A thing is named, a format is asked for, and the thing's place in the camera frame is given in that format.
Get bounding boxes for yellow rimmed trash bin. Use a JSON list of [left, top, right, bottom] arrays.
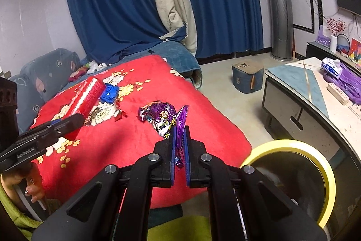
[[241, 139, 337, 228]]

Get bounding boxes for white vase red flowers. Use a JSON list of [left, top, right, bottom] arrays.
[[326, 18, 347, 53]]

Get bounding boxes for blue curtain left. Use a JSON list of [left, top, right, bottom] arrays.
[[67, 0, 186, 64]]

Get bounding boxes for blue plastic bag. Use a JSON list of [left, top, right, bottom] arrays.
[[99, 83, 119, 104]]

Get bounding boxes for white power strip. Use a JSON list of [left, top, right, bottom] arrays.
[[327, 83, 349, 105]]

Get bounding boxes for colourful picture frame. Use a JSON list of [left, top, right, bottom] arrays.
[[348, 39, 361, 64]]

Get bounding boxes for red floral blanket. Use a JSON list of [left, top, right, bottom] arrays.
[[36, 56, 252, 202]]

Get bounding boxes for black tv stand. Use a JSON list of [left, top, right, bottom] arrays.
[[305, 42, 360, 76]]

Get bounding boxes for red snack tube package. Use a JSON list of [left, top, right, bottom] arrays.
[[63, 76, 106, 141]]

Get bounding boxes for person's left hand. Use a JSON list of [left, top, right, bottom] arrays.
[[1, 163, 45, 212]]

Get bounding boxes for green sleeve forearm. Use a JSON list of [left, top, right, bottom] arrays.
[[1, 185, 42, 240]]

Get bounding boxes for blue storage stool box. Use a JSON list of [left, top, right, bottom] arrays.
[[232, 59, 264, 94]]

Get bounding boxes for coffee table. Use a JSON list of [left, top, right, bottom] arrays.
[[262, 57, 360, 166]]

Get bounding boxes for dark brown wrapper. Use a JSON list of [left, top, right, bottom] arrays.
[[84, 102, 127, 126]]

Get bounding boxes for purple bag on table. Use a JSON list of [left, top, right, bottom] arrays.
[[323, 62, 361, 105]]

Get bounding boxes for purple snack wrapper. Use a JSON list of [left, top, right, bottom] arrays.
[[138, 101, 188, 168]]

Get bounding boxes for white tissue pack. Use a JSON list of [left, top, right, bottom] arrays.
[[321, 57, 342, 79]]

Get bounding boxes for silver tower air conditioner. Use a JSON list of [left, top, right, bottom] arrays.
[[269, 0, 293, 61]]

